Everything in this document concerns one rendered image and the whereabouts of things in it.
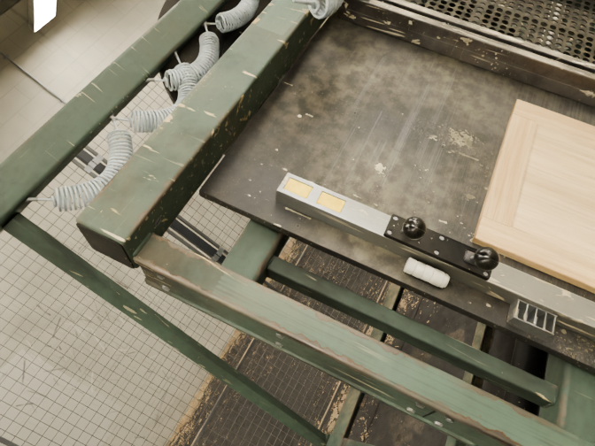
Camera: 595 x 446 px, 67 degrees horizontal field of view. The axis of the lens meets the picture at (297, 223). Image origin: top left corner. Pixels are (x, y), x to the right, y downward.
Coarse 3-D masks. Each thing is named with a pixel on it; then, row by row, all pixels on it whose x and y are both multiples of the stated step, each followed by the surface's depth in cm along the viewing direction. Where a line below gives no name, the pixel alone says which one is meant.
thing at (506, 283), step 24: (288, 192) 86; (312, 192) 87; (312, 216) 88; (336, 216) 84; (360, 216) 85; (384, 216) 85; (384, 240) 83; (432, 264) 83; (504, 264) 81; (480, 288) 82; (504, 288) 79; (528, 288) 79; (552, 288) 79; (552, 312) 78; (576, 312) 77
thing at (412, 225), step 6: (408, 222) 71; (414, 222) 71; (420, 222) 71; (402, 228) 82; (408, 228) 71; (414, 228) 70; (420, 228) 70; (426, 228) 71; (402, 234) 82; (408, 234) 71; (414, 234) 71; (420, 234) 71
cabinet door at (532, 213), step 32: (512, 128) 103; (544, 128) 104; (576, 128) 104; (512, 160) 98; (544, 160) 99; (576, 160) 99; (512, 192) 93; (544, 192) 94; (576, 192) 94; (480, 224) 88; (512, 224) 89; (544, 224) 90; (576, 224) 90; (512, 256) 86; (544, 256) 85; (576, 256) 86
